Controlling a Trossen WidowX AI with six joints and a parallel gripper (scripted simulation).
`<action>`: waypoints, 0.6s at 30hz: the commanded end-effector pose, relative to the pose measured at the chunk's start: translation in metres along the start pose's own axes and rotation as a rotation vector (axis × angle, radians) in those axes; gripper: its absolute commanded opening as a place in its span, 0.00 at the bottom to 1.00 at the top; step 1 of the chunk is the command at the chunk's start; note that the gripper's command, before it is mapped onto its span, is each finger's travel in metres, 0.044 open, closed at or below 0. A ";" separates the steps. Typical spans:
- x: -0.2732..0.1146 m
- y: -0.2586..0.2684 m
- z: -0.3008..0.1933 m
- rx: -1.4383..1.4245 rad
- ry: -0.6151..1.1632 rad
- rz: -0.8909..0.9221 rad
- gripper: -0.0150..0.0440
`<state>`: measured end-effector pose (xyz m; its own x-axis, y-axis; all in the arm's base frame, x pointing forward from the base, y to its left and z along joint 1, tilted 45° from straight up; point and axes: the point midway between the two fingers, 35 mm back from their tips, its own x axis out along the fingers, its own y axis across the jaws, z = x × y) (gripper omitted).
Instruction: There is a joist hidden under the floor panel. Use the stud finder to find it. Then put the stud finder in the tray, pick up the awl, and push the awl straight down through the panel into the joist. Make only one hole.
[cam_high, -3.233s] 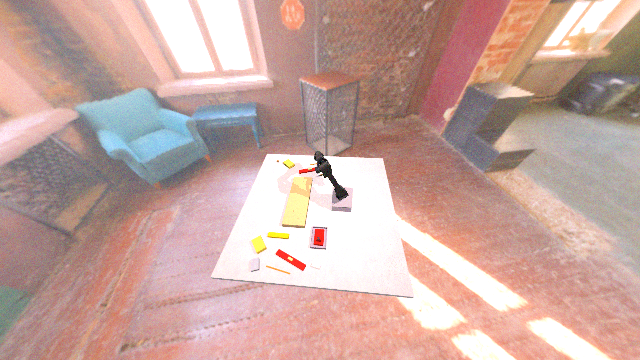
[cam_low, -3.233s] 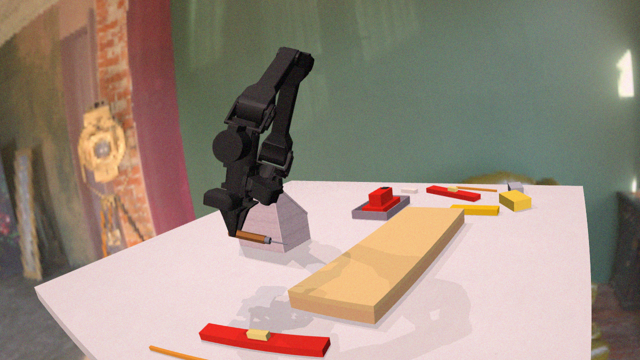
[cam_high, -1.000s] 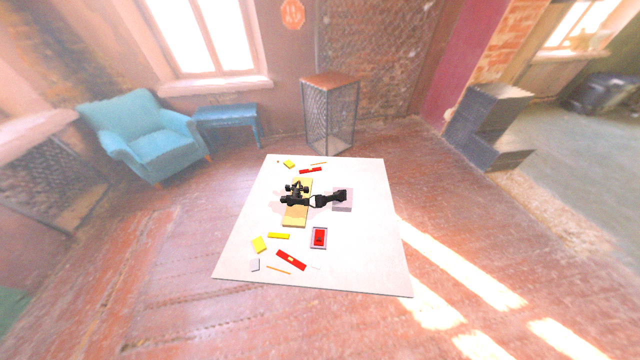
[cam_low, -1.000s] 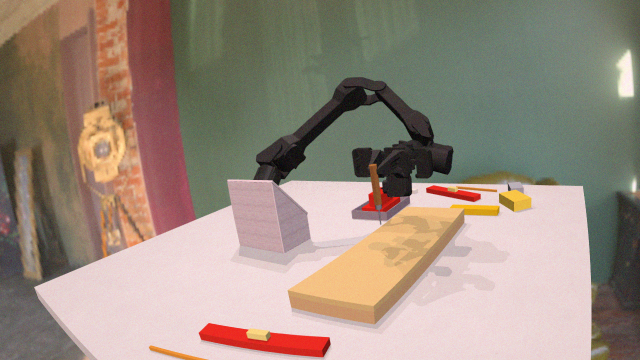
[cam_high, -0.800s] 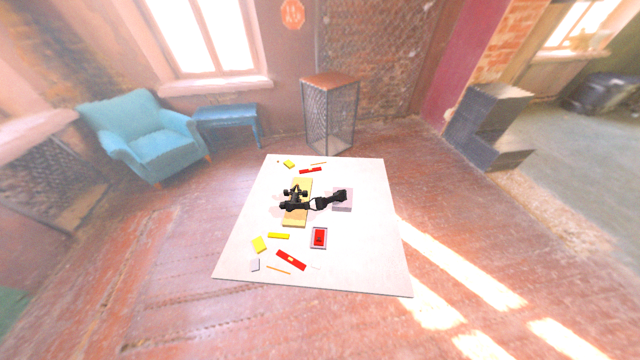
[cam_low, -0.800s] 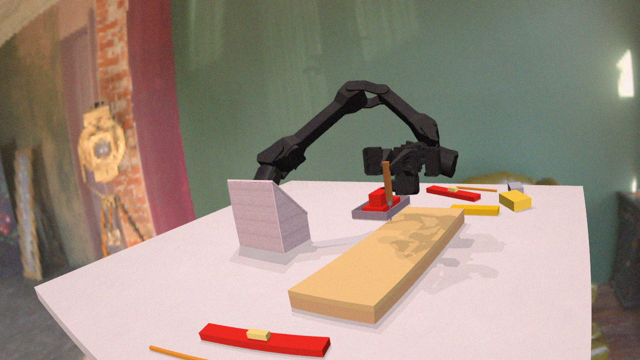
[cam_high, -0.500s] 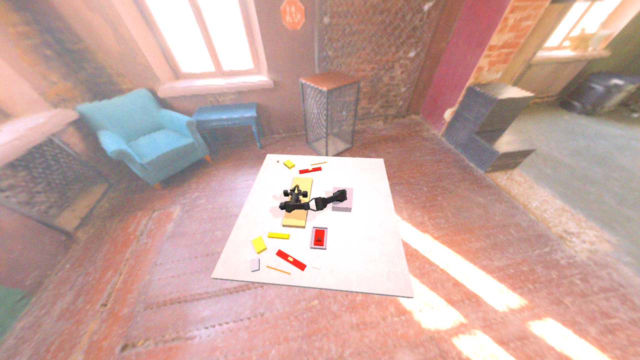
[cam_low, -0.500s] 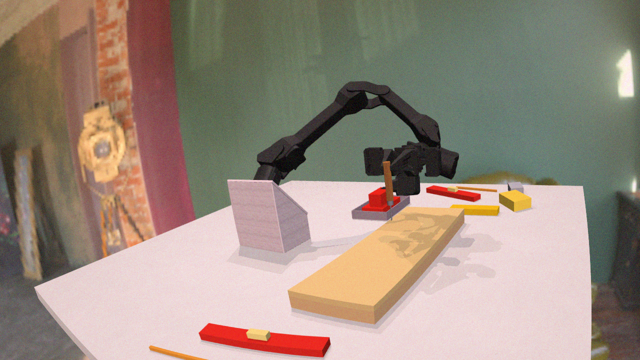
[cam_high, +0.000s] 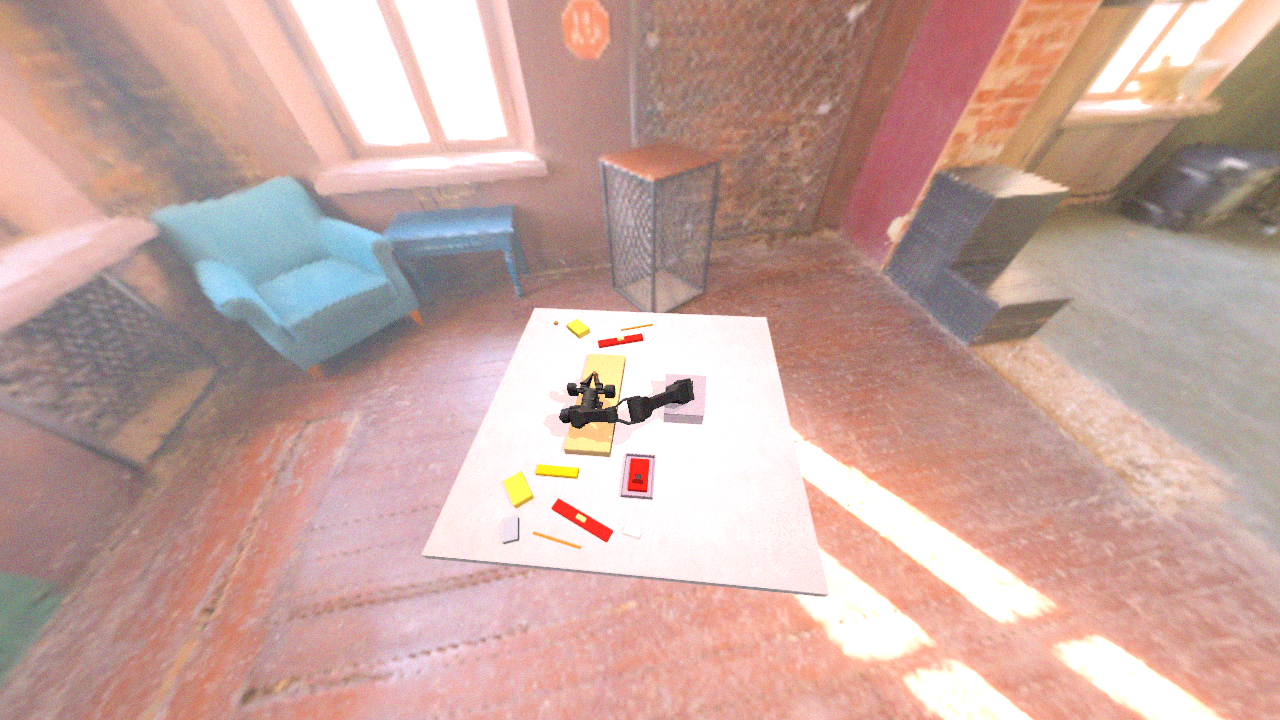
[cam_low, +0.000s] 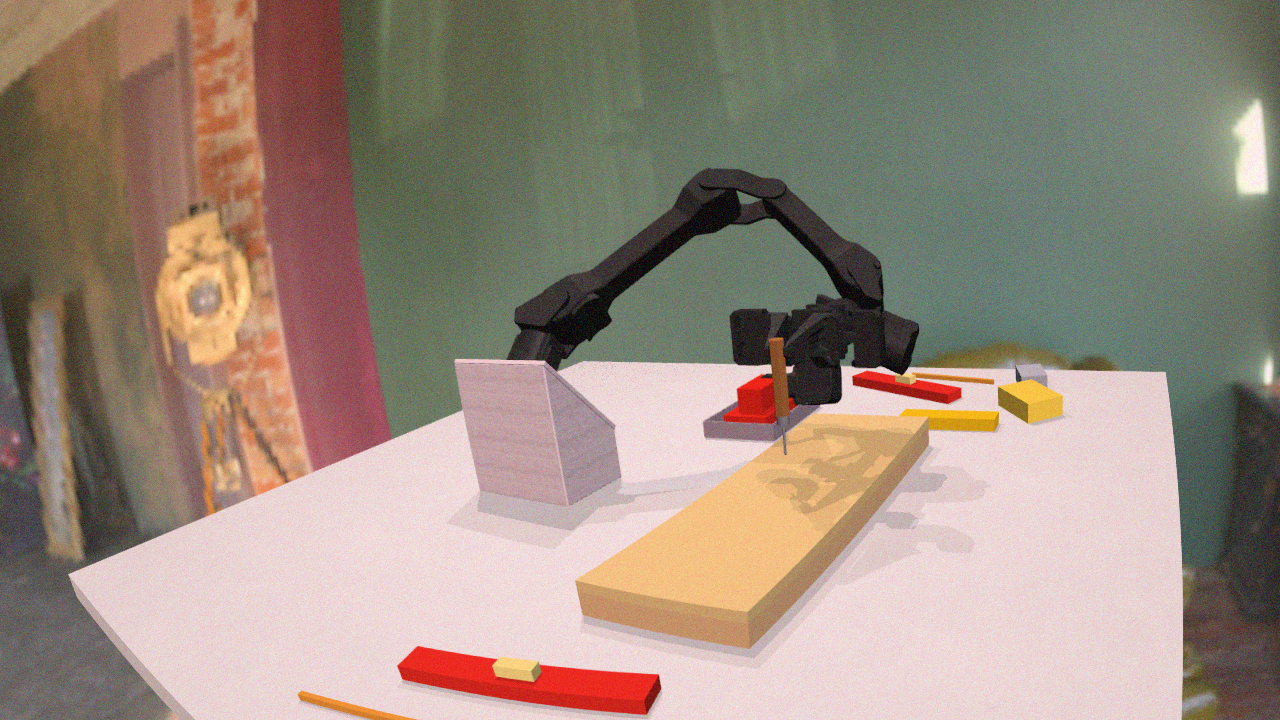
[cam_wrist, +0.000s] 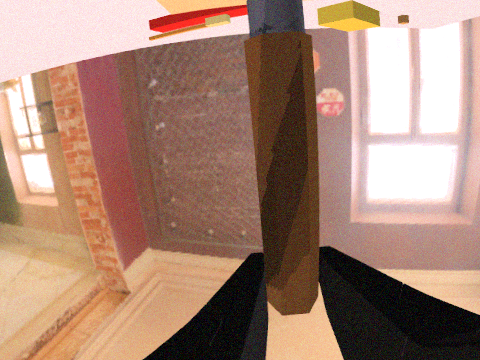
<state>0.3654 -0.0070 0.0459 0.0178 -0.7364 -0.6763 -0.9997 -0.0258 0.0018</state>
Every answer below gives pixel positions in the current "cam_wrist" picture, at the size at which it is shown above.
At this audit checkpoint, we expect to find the awl with brown wooden handle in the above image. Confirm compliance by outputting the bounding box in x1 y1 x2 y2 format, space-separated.
244 0 320 316

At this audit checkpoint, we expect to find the tan wooden floor panel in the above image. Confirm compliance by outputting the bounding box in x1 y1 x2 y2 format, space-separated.
157 0 247 15

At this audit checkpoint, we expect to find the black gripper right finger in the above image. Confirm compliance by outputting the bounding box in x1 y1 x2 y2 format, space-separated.
319 245 480 360

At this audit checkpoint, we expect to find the yellow rectangular block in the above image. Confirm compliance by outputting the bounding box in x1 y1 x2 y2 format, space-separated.
317 0 380 32

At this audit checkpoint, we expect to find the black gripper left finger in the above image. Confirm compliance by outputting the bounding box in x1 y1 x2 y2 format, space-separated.
144 252 269 360

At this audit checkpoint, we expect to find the thin orange rod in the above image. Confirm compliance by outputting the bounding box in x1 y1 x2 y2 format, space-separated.
149 23 209 40

